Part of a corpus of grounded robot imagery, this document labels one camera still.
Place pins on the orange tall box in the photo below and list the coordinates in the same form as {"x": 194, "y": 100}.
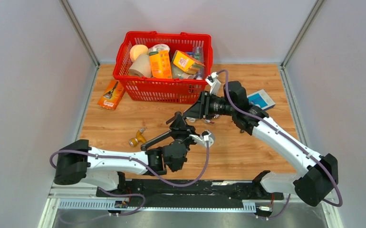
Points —
{"x": 160, "y": 65}

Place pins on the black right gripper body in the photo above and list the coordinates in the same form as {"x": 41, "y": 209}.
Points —
{"x": 210, "y": 105}

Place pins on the beige paper roll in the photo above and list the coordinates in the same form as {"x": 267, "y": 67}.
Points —
{"x": 141, "y": 67}

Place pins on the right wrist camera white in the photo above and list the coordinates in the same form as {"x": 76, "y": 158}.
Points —
{"x": 213, "y": 82}

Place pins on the blue white razor box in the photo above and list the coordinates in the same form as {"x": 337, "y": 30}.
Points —
{"x": 261, "y": 99}

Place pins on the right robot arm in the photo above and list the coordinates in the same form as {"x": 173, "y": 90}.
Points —
{"x": 316, "y": 175}

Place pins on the red plastic shopping basket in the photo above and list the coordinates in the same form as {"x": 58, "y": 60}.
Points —
{"x": 183, "y": 88}

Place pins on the orange yellow tilted box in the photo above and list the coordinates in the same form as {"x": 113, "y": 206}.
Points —
{"x": 187, "y": 63}

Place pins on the white tape roll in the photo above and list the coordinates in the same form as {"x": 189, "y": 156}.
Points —
{"x": 159, "y": 47}

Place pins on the clear plastic bottle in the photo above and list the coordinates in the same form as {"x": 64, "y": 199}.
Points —
{"x": 198, "y": 55}

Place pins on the orange round sponge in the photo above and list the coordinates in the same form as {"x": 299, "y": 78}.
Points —
{"x": 137, "y": 50}

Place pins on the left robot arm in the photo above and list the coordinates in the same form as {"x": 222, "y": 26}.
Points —
{"x": 80, "y": 162}

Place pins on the white plastic pipe fitting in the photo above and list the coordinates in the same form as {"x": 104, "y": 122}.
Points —
{"x": 192, "y": 120}

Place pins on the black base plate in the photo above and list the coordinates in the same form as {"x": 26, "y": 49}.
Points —
{"x": 215, "y": 194}

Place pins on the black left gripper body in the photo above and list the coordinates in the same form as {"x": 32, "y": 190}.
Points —
{"x": 182, "y": 134}

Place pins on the brass yellow faucet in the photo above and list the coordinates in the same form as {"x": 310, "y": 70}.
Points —
{"x": 139, "y": 138}

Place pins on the orange razor box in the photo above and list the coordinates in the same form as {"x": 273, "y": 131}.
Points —
{"x": 112, "y": 95}

